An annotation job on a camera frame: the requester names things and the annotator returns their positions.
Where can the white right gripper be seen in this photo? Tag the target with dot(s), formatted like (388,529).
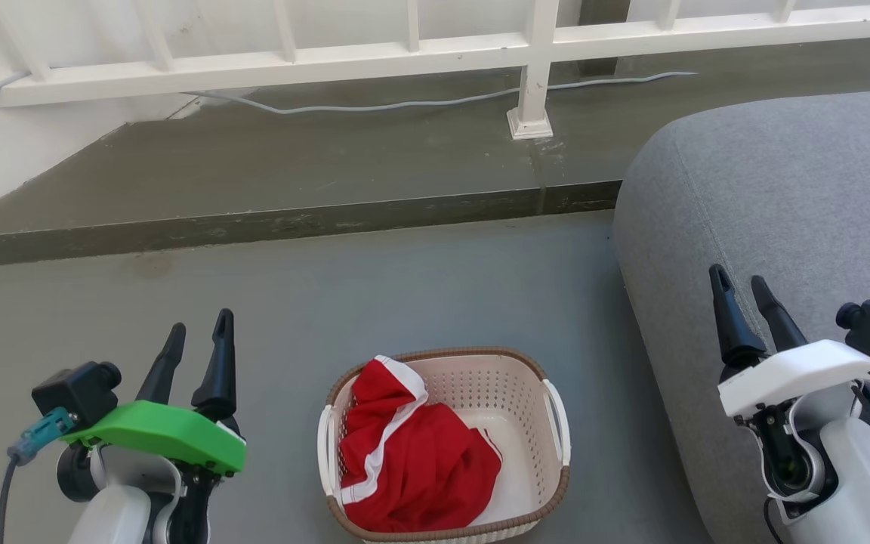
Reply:
(805,366)

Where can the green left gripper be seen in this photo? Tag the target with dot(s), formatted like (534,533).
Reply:
(171,437)

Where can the red and white garment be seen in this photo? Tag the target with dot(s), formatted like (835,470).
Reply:
(420,468)

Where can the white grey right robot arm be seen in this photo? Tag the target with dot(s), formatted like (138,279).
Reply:
(858,491)

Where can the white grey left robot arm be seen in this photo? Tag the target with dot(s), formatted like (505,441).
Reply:
(114,521)

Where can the grey fabric sofa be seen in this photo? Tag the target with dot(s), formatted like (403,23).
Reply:
(782,189)

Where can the cream plastic laundry basket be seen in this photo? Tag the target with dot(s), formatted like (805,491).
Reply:
(503,393)

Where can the white railing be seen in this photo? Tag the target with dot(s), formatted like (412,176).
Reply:
(533,75)

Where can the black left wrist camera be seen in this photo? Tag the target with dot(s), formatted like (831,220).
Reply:
(76,391)

